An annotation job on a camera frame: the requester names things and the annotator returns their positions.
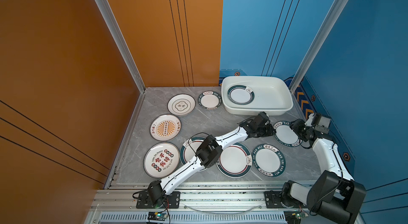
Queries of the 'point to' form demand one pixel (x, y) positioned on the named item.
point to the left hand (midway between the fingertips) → (278, 132)
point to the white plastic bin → (272, 95)
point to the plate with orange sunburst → (165, 127)
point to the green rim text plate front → (269, 161)
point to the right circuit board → (294, 217)
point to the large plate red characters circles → (161, 160)
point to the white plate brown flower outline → (181, 104)
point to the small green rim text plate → (210, 100)
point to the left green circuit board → (157, 216)
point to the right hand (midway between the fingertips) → (291, 124)
